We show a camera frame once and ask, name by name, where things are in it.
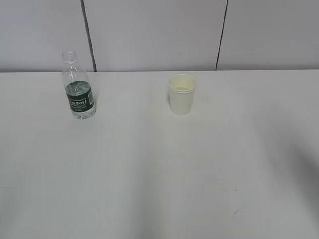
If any clear water bottle green label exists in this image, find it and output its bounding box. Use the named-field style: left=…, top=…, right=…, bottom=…
left=62, top=51, right=96, bottom=120

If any white paper cup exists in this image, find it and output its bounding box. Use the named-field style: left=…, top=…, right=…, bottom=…
left=168, top=87, right=195, bottom=116
left=167, top=74, right=197, bottom=94

